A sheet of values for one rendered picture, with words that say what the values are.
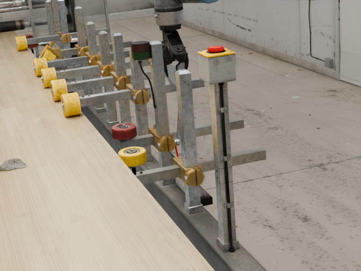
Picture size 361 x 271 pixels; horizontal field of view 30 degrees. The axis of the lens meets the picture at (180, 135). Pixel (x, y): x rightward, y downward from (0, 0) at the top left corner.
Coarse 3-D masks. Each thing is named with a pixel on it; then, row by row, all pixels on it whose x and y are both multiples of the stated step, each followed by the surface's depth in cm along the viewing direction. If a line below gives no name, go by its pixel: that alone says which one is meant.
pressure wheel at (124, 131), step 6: (114, 126) 216; (120, 126) 217; (126, 126) 216; (132, 126) 215; (114, 132) 214; (120, 132) 213; (126, 132) 213; (132, 132) 214; (114, 138) 215; (120, 138) 213; (126, 138) 213
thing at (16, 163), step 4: (8, 160) 189; (12, 160) 191; (16, 160) 191; (20, 160) 189; (4, 164) 188; (8, 164) 188; (12, 164) 189; (16, 164) 188; (20, 164) 188; (24, 164) 189; (0, 168) 186; (4, 168) 186; (8, 168) 186; (12, 168) 187
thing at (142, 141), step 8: (232, 120) 228; (240, 120) 228; (200, 128) 224; (208, 128) 225; (232, 128) 228; (240, 128) 229; (144, 136) 220; (152, 136) 219; (176, 136) 222; (120, 144) 216; (128, 144) 217; (136, 144) 218; (144, 144) 219; (152, 144) 220
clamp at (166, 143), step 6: (150, 132) 222; (156, 138) 216; (162, 138) 214; (168, 138) 213; (156, 144) 217; (162, 144) 213; (168, 144) 214; (174, 144) 214; (162, 150) 214; (168, 150) 215
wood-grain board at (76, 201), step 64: (0, 64) 338; (0, 128) 228; (64, 128) 222; (0, 192) 171; (64, 192) 168; (128, 192) 164; (0, 256) 137; (64, 256) 135; (128, 256) 133; (192, 256) 131
